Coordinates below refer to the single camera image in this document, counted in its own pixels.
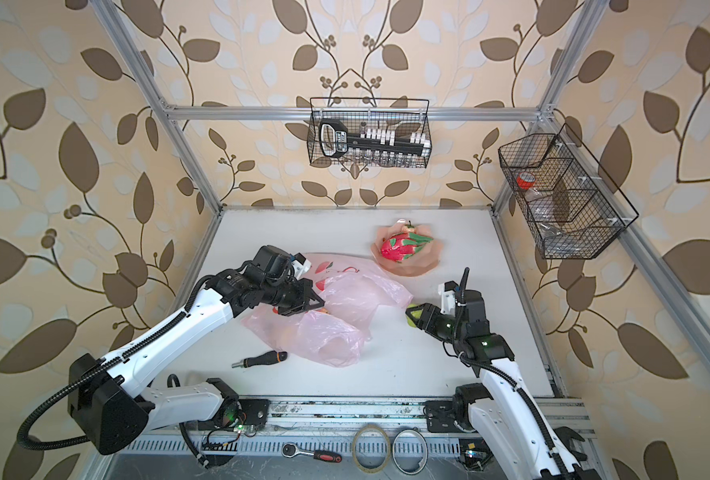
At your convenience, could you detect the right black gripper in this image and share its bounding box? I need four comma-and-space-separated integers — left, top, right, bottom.
408, 301, 465, 344

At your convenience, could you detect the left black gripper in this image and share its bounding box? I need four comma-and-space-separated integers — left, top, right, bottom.
261, 276, 329, 312

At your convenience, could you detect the pink plastic fruit-print bag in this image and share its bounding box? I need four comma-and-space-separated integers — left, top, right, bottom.
241, 253, 413, 367

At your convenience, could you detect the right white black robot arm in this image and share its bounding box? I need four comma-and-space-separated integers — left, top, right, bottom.
405, 269, 600, 479

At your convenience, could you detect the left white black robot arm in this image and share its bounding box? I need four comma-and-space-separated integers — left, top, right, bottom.
16, 245, 324, 455

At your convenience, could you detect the orange fruit plate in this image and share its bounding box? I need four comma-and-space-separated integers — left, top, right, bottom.
370, 219, 444, 277

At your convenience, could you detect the black orange screwdriver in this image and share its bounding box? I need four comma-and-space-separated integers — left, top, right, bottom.
232, 350, 288, 368

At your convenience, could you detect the pink dragon fruit toy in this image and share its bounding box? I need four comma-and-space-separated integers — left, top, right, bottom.
380, 233, 433, 263

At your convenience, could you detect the clear tape roll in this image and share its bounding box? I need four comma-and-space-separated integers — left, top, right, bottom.
350, 424, 392, 475

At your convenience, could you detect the grey tape roll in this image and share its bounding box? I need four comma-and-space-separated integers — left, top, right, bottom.
391, 428, 429, 476

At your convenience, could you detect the red-capped plastic bottle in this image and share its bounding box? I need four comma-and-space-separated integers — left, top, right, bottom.
516, 171, 576, 244

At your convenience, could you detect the black socket set holder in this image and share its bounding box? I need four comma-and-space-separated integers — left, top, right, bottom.
317, 119, 432, 158

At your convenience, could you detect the black adjustable wrench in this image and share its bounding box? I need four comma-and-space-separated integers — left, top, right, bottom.
555, 426, 588, 463

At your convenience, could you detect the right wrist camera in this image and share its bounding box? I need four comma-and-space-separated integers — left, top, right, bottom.
438, 281, 484, 315

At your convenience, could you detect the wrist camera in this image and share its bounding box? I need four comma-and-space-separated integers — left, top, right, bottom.
251, 245, 311, 279
438, 281, 484, 315

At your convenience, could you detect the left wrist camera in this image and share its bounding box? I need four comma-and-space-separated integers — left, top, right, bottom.
251, 245, 311, 279

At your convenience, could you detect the red-handled ratchet wrench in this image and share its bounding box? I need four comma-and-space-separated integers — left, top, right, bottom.
281, 443, 343, 463

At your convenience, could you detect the centre black wire basket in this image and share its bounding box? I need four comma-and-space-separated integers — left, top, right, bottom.
306, 95, 433, 169

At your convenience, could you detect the black wire basket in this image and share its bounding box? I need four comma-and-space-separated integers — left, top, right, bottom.
498, 124, 639, 260
306, 95, 433, 169

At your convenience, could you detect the right black wire basket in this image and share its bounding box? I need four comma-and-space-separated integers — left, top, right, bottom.
498, 124, 639, 260

